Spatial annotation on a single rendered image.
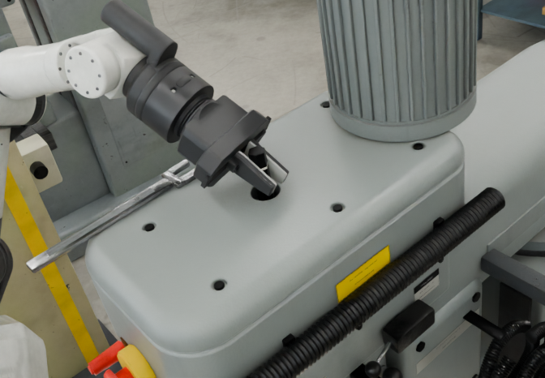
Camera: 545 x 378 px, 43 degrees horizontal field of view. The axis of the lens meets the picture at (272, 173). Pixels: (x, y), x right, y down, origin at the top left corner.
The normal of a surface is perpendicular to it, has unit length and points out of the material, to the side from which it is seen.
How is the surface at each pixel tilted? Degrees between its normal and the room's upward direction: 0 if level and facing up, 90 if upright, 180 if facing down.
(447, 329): 90
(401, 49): 90
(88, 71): 79
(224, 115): 31
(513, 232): 90
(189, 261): 0
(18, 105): 100
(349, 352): 90
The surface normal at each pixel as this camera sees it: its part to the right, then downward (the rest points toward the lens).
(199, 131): 0.28, -0.56
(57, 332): 0.63, 0.37
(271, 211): -0.16, -0.79
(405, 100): -0.04, 0.60
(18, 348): 0.55, -0.17
